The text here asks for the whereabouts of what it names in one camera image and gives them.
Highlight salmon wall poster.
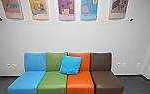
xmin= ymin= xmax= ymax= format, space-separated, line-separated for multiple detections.
xmin=0 ymin=0 xmax=25 ymax=20

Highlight orange sofa seat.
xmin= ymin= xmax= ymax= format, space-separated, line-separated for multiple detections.
xmin=66 ymin=52 xmax=95 ymax=94

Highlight cyan square cushion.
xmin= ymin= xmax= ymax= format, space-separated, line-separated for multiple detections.
xmin=59 ymin=54 xmax=83 ymax=75

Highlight blue sofa seat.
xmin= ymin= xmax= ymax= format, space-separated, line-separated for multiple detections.
xmin=6 ymin=52 xmax=48 ymax=94

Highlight peach wall poster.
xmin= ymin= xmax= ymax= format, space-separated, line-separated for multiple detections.
xmin=108 ymin=0 xmax=130 ymax=20

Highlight light blue wall poster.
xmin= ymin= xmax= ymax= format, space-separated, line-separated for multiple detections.
xmin=80 ymin=0 xmax=100 ymax=22

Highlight brown sofa seat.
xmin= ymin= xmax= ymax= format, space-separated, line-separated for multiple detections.
xmin=89 ymin=51 xmax=125 ymax=94

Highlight purple wall poster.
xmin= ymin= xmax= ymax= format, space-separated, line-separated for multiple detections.
xmin=57 ymin=0 xmax=76 ymax=22

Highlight green sofa seat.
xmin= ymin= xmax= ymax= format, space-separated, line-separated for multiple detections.
xmin=36 ymin=52 xmax=69 ymax=94

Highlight yellow wall poster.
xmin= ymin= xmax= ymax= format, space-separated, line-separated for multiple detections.
xmin=28 ymin=0 xmax=50 ymax=21

